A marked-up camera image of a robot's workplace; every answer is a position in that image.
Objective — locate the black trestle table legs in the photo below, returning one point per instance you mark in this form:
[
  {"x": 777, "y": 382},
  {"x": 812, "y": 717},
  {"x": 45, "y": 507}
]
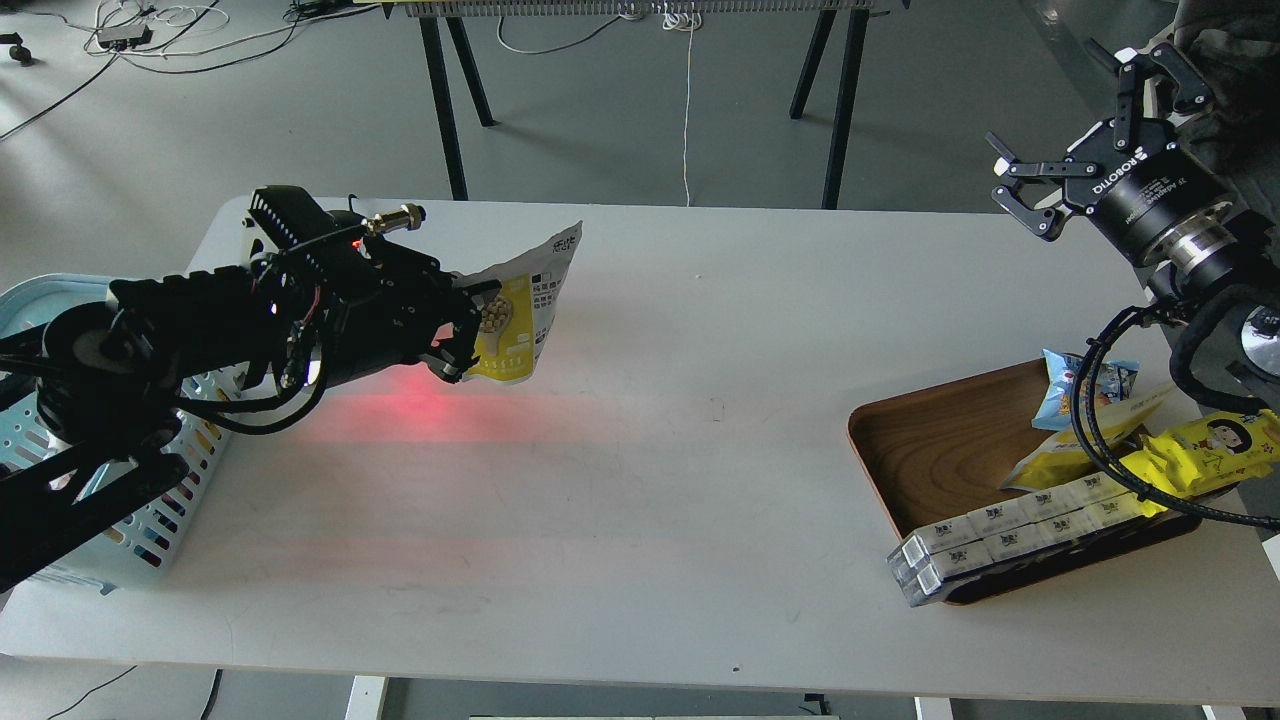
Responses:
[{"x": 618, "y": 107}]

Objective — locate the light blue plastic basket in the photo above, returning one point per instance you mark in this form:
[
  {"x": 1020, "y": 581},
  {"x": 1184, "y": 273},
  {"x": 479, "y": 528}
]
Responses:
[{"x": 102, "y": 467}]

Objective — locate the white boxed snack pack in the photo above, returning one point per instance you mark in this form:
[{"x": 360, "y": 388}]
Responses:
[{"x": 1002, "y": 546}]

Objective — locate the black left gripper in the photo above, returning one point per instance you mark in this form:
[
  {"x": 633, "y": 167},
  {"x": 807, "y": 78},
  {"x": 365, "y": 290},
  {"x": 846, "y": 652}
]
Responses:
[{"x": 381, "y": 304}]

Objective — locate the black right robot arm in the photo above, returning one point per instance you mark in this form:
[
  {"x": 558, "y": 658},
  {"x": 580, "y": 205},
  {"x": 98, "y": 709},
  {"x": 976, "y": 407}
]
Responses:
[{"x": 1215, "y": 275}]

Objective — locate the yellow cartoon snack bag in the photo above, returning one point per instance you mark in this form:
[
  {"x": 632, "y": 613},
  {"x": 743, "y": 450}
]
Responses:
[{"x": 1214, "y": 452}]

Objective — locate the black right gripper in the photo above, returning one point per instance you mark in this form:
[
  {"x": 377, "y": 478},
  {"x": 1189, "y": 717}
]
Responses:
[{"x": 1129, "y": 176}]

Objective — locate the yellow white snack pouch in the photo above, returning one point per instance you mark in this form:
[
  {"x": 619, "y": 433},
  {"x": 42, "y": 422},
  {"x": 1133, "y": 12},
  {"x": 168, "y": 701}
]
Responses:
[
  {"x": 1061, "y": 458},
  {"x": 515, "y": 326}
]

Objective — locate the brown wooden tray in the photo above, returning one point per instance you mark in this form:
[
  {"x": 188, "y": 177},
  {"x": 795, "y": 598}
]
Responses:
[{"x": 939, "y": 452}]

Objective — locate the black power adapter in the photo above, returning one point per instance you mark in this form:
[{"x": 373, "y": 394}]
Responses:
[{"x": 120, "y": 38}]

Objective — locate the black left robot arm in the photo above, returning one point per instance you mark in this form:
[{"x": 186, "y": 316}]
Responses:
[{"x": 274, "y": 391}]

